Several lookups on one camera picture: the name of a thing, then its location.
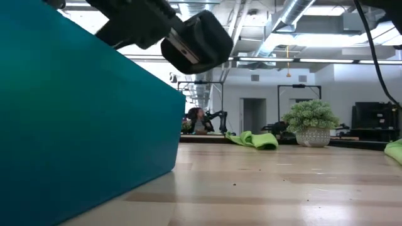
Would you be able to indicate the black aluminium table frame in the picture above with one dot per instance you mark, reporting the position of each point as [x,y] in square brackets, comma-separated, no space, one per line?
[345,143]

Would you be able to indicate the artificial potted plant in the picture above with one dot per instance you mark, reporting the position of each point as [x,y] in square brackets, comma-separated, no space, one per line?
[311,119]

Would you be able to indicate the teal plastic tray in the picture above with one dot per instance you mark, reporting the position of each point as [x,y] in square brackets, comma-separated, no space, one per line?
[78,125]

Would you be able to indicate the silver ventilation duct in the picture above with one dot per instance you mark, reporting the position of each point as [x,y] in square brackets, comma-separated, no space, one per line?
[292,12]

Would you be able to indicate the black metal gantry frame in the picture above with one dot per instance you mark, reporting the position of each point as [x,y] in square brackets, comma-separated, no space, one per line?
[298,85]

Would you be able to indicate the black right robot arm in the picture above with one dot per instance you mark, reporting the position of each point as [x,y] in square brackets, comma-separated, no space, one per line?
[395,15]

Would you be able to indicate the green microfiber towel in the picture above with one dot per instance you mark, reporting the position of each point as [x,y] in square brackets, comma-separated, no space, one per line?
[257,141]
[394,150]

